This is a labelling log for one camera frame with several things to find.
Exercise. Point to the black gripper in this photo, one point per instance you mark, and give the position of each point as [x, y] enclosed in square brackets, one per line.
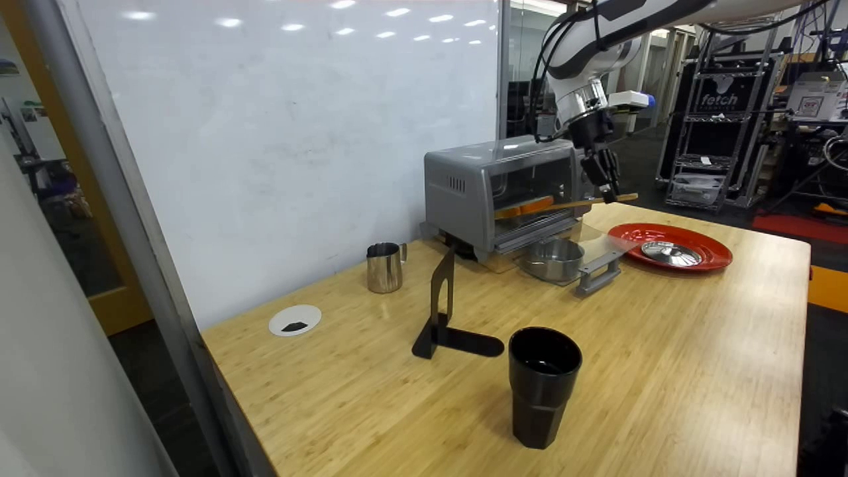
[589, 133]

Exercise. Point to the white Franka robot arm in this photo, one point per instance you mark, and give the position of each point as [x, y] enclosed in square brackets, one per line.
[618, 29]

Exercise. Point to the grey mini toaster oven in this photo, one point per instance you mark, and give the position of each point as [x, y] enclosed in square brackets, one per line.
[466, 189]

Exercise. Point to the black equipment rack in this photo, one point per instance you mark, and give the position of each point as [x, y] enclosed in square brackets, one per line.
[707, 168]

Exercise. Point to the round steel lid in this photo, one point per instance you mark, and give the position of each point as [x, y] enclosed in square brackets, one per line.
[668, 256]

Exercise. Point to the red round plate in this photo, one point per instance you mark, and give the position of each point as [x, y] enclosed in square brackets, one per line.
[707, 252]

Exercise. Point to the black metal stand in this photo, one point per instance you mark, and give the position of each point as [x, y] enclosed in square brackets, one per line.
[442, 294]

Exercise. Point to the white equipment box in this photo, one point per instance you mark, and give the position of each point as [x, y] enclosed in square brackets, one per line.
[817, 97]

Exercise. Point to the black plastic cup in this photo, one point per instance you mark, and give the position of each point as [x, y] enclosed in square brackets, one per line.
[541, 400]

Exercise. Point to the small steel milk pitcher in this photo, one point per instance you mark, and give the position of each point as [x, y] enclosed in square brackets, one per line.
[386, 271]

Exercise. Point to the large white whiteboard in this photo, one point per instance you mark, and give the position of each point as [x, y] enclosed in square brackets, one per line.
[267, 133]

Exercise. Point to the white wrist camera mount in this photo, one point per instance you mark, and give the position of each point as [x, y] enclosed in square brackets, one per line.
[634, 103]

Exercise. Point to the grey metal frame post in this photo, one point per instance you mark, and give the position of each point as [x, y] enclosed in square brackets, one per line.
[134, 202]

